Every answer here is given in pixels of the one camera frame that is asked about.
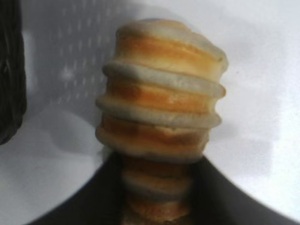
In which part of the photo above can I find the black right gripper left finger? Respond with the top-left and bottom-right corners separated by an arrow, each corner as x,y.
27,151 -> 125,225

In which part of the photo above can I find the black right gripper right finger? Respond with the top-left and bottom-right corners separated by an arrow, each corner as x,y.
187,155 -> 300,225

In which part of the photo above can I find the long striped bread loaf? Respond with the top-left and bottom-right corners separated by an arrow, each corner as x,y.
94,18 -> 229,225

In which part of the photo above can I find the dark brown woven basket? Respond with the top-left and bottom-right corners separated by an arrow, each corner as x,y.
0,0 -> 26,146

